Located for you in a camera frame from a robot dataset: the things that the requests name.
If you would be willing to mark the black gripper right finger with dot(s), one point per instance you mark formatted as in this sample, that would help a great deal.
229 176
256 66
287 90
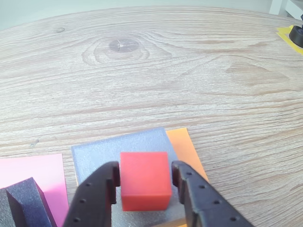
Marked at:
203 203

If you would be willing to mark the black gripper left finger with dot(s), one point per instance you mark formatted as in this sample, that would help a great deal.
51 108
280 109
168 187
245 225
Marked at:
92 201

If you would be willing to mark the large black block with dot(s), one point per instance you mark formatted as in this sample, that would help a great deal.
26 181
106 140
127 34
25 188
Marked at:
99 153

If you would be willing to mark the small red cube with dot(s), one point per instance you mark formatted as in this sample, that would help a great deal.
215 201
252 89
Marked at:
144 179

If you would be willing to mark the medium black block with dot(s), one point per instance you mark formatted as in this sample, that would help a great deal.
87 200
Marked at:
33 203

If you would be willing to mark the orange paper sheet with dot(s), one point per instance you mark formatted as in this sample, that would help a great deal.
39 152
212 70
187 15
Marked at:
184 149

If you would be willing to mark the pink paper sheet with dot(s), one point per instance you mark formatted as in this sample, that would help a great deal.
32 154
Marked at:
28 168

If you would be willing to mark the yellow paper sheet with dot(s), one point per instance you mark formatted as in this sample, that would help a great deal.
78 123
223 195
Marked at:
287 37

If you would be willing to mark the black round stand foot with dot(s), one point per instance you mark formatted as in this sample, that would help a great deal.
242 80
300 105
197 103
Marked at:
297 34

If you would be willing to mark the white furniture piece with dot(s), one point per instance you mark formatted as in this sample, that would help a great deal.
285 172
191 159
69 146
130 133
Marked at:
284 7

